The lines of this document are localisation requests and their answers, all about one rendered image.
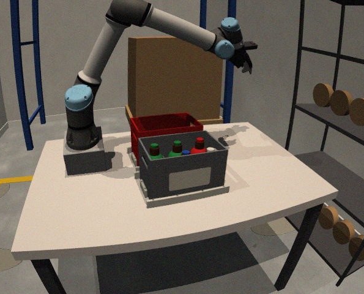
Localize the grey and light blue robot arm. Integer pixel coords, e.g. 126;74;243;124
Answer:
64;0;258;151

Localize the blue bottle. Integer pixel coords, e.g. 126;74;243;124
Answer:
181;150;190;156

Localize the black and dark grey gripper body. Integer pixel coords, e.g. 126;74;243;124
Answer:
229;45;249;68

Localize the green bottle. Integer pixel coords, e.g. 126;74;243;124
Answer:
168;141;182;157
149;143;164;160

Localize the red bottle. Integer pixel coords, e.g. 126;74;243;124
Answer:
190;138;207;154

